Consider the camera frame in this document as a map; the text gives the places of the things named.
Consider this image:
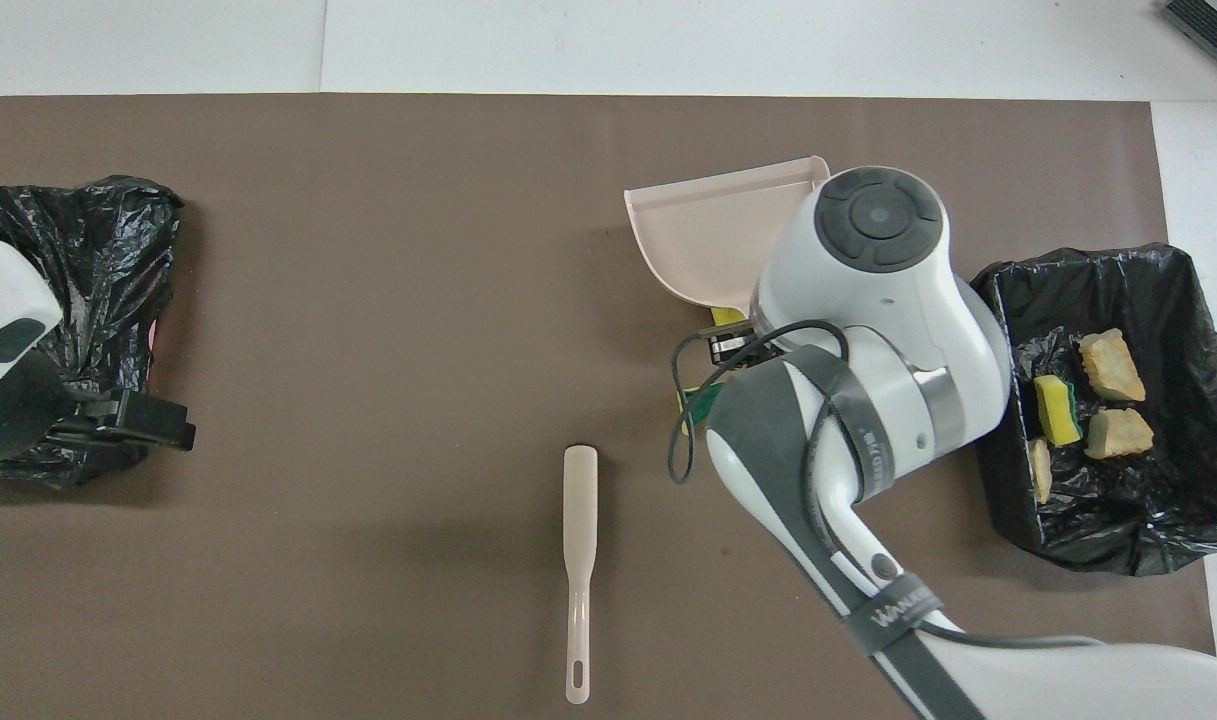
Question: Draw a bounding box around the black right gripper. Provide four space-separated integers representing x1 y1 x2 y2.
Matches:
706 322 769 366

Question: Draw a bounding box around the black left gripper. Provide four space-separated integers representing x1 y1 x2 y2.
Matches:
0 360 197 461

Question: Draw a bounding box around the green and yellow sponge piece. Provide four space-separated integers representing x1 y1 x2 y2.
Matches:
678 383 737 433

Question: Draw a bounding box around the beige plastic dustpan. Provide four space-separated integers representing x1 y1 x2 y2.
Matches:
623 155 832 311

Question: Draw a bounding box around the beige hand brush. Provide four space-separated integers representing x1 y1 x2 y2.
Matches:
563 445 599 706

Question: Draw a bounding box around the yellow sponge block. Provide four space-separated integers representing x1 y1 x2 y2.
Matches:
1033 374 1084 448

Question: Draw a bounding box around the pale small bread piece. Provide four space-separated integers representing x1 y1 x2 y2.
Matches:
1028 437 1054 506

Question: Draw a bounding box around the striped croissant piece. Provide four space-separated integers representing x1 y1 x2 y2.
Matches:
1078 328 1147 404

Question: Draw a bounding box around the bin covered by black bag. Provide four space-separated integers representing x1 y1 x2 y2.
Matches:
0 175 184 491

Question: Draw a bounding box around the open bin with black bag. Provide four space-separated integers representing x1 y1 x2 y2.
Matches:
968 243 1217 577

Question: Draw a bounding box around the brown paper table mat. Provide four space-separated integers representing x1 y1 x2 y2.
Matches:
0 95 1217 720

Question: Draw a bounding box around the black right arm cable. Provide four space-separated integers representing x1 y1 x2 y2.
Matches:
666 318 1104 651

